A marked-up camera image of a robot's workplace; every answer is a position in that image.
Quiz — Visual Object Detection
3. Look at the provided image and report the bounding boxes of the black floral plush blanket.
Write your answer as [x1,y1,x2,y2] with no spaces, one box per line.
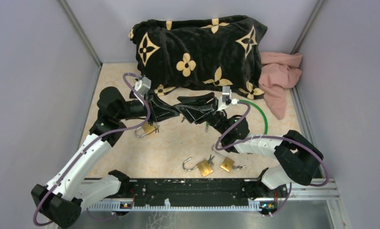
[128,15,267,100]

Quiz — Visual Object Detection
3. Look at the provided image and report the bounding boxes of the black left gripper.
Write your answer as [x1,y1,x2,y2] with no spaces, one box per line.
[118,90,181,127]

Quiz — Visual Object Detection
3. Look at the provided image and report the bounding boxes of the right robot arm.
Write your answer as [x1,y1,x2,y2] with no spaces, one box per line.
[174,93,325,197]

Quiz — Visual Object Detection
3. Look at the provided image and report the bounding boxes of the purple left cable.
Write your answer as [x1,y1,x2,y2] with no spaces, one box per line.
[32,73,152,227]

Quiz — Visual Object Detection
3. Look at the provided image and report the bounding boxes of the keys of padlock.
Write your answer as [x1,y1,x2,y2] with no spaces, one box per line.
[232,166,247,170]
[207,155,214,167]

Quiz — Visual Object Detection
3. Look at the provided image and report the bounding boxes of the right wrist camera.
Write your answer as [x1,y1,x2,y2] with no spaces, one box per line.
[218,86,239,111]

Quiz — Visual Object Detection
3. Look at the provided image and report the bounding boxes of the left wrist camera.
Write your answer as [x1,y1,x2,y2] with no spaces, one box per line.
[134,76,151,96]

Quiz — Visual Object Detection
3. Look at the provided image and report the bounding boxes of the pink cloth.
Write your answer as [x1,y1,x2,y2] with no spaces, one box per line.
[258,52,303,120]

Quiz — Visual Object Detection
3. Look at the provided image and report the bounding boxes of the green cable lock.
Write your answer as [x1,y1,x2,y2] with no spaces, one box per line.
[237,99,269,135]

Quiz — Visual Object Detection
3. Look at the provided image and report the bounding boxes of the keys of right padlock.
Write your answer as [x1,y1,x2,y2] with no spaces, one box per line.
[232,166,247,170]

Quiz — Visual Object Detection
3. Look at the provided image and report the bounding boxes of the purple cable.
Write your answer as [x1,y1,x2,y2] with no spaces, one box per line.
[214,102,331,187]
[32,73,152,227]

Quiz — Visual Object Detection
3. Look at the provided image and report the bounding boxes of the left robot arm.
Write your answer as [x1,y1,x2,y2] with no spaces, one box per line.
[31,86,179,228]

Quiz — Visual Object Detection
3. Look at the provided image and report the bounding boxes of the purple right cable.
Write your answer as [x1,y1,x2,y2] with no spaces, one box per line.
[214,102,331,187]

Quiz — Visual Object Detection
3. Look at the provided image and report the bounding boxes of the brass padlock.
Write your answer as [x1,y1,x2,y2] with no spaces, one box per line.
[134,123,156,138]
[211,145,234,172]
[182,157,213,177]

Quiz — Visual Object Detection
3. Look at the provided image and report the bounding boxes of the keys of left padlock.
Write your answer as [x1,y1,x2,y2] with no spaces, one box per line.
[207,155,214,167]

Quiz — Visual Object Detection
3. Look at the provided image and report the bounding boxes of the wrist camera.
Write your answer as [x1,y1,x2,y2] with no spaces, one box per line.
[218,86,239,111]
[134,76,151,96]

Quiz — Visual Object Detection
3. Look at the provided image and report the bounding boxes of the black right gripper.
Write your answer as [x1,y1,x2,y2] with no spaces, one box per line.
[173,94,227,136]

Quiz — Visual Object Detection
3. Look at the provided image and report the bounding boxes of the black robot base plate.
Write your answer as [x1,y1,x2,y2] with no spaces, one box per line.
[106,170,289,212]

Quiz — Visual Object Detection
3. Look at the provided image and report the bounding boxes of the silver padlock keys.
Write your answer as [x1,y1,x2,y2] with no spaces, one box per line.
[154,123,160,133]

